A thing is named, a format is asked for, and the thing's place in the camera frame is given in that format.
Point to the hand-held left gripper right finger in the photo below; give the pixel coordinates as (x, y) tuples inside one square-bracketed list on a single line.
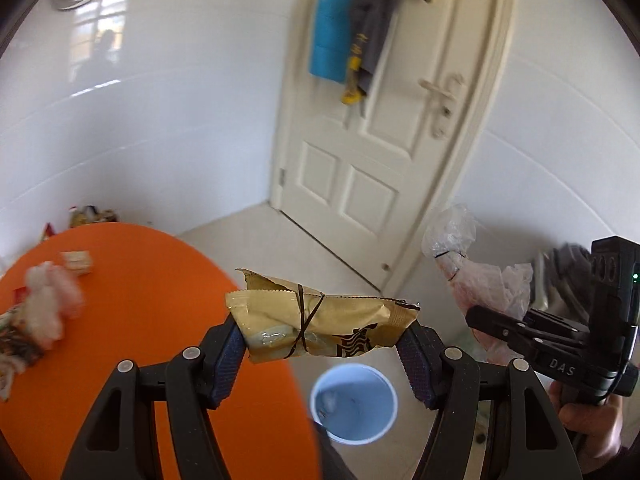
[(417, 365)]

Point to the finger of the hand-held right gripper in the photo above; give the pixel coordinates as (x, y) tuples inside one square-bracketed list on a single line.
[(560, 330), (500, 327)]

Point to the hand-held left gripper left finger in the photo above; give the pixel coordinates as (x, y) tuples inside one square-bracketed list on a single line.
[(227, 360)]

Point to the blue plastic bin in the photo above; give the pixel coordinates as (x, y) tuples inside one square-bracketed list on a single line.
[(355, 407)]

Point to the beige snack wrapper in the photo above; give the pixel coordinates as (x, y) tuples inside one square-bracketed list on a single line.
[(330, 325)]

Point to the person's right hand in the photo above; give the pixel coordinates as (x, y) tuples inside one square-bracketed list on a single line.
[(592, 430)]

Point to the grey cloth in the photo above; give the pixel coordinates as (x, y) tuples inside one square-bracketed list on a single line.
[(570, 270)]

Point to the clear plastic bag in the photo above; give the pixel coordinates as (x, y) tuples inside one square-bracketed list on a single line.
[(460, 280)]

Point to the small crumpled paper ball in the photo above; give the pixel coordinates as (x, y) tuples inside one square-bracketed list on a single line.
[(76, 262)]

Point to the white panel door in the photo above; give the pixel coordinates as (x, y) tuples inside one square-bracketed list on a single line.
[(370, 190)]

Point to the red printed bag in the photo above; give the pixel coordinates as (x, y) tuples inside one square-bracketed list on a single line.
[(50, 230)]

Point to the grey apron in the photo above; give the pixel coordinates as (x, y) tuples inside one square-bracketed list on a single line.
[(370, 20)]

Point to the blue apron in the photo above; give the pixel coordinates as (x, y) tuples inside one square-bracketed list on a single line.
[(330, 35)]

